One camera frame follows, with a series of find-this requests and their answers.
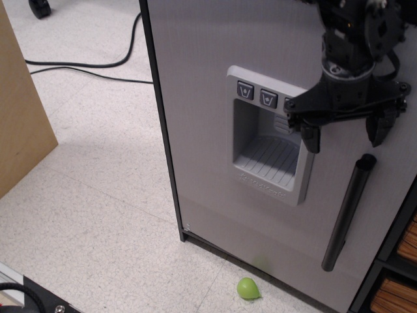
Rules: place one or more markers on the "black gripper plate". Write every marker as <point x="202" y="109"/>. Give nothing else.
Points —
<point x="330" y="101"/>

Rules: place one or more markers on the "grey toy fridge door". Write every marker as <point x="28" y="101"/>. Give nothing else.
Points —
<point x="260" y="163"/>

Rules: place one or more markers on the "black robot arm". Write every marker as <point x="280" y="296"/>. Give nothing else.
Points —
<point x="359" y="69"/>

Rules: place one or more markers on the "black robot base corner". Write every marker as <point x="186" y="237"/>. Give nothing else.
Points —
<point x="28" y="296"/>

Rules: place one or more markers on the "upper woven wicker basket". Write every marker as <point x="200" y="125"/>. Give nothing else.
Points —
<point x="407" y="245"/>

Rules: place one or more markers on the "woven wicker basket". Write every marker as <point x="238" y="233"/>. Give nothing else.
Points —
<point x="394" y="296"/>
<point x="407" y="245"/>

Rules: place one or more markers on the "lower woven wicker basket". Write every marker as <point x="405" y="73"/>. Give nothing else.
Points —
<point x="394" y="296"/>

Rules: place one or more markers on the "small green toy fruit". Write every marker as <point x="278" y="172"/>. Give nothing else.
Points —
<point x="247" y="289"/>

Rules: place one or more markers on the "tan wooden board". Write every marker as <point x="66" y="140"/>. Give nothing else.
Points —
<point x="26" y="133"/>

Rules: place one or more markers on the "black caster wheel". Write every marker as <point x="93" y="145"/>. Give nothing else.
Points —
<point x="40" y="8"/>

